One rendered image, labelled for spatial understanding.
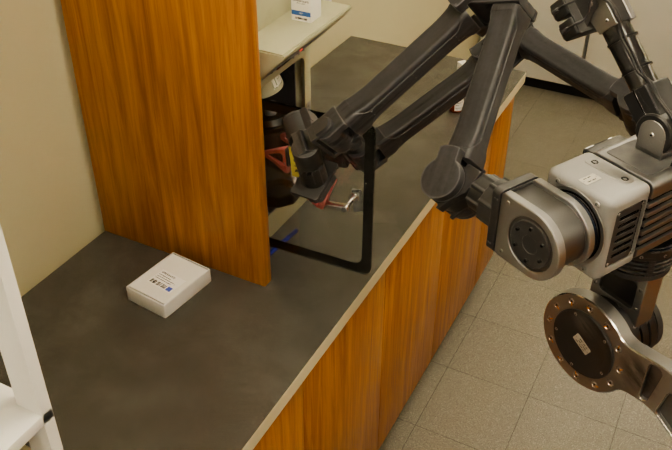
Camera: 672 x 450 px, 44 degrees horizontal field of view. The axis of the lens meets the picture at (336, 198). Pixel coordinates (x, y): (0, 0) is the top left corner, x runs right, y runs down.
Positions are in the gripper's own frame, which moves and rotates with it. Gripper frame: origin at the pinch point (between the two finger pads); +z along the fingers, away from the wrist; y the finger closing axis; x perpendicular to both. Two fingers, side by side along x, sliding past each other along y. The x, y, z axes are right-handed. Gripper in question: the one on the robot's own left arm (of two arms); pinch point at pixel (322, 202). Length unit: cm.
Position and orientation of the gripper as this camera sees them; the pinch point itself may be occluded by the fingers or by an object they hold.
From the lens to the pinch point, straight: 180.9
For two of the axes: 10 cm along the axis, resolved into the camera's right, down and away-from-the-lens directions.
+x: 8.7, 2.9, -3.9
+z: 1.6, 5.7, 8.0
